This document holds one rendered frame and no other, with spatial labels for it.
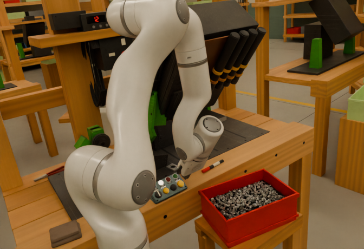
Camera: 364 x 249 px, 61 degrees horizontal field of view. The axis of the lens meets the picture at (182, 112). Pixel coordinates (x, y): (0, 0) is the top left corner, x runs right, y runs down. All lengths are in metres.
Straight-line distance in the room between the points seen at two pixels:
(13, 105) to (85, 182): 1.01
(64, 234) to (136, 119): 0.62
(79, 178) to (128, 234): 0.17
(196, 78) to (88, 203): 0.44
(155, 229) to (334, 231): 1.57
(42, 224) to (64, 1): 0.95
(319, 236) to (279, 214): 1.26
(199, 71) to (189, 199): 0.62
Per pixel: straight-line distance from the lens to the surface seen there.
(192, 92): 0.91
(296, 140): 1.74
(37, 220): 1.40
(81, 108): 1.63
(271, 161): 1.63
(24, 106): 1.66
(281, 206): 1.24
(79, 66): 1.59
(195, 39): 0.87
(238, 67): 1.35
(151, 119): 1.37
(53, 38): 1.43
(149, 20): 0.69
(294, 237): 1.39
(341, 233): 2.56
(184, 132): 0.91
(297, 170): 1.92
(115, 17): 0.79
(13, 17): 10.76
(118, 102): 0.68
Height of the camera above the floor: 1.63
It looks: 20 degrees down
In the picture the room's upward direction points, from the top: 6 degrees counter-clockwise
